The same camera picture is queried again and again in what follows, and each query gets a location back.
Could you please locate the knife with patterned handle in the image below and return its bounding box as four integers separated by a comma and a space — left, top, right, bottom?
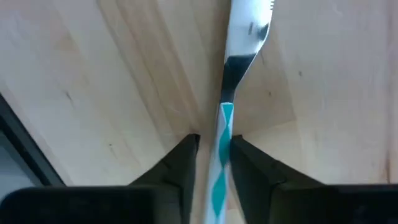
203, 0, 276, 224

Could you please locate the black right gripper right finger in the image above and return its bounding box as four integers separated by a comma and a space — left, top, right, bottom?
229, 134, 325, 224

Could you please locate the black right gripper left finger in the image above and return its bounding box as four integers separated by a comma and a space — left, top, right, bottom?
129, 133, 200, 224

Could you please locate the black aluminium table frame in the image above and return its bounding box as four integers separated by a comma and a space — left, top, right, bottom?
0, 93, 66, 187

